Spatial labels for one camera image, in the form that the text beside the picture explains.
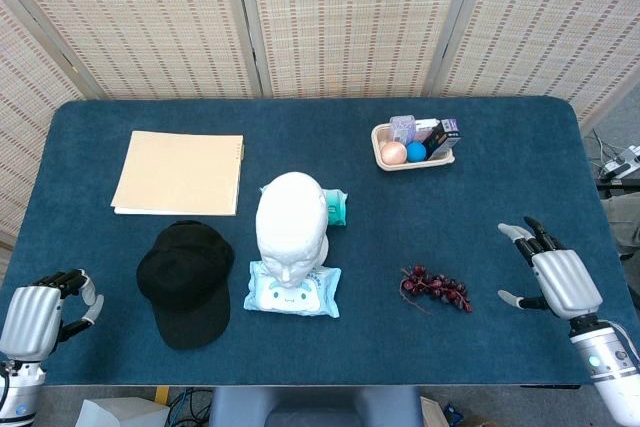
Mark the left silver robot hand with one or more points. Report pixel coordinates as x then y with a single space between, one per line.
30 317

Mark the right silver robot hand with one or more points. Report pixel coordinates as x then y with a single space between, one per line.
565 282

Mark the black fabric cap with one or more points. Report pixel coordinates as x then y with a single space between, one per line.
185 272

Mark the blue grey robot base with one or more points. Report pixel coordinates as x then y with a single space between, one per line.
315 404

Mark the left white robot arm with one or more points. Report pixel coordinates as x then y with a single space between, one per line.
20 392

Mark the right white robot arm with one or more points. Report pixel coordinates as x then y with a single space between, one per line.
615 377

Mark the blue cartoon wet wipes pack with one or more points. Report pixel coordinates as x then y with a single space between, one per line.
300 299

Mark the white foam mannequin head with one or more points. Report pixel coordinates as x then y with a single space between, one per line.
290 217

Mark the dark red grape bunch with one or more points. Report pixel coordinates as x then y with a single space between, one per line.
440 289

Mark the blue table cloth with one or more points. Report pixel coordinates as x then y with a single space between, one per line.
450 217

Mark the white power strip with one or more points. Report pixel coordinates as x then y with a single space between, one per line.
622 159

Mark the purple grey box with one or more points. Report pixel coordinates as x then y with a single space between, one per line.
454 139

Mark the black gold print box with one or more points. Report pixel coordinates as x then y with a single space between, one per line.
437 142

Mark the blue ball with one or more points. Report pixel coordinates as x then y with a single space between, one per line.
416 152

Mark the beige plastic tray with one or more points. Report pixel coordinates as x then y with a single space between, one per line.
397 167

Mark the pink white box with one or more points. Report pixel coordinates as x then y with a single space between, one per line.
424 131

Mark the yellow paper notebook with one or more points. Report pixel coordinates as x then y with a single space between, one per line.
177 172

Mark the peach ball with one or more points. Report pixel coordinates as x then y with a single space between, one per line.
393 152

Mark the translucent purple box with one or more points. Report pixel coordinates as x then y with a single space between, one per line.
402 128

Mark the green tissue pack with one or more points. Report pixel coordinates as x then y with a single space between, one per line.
337 207

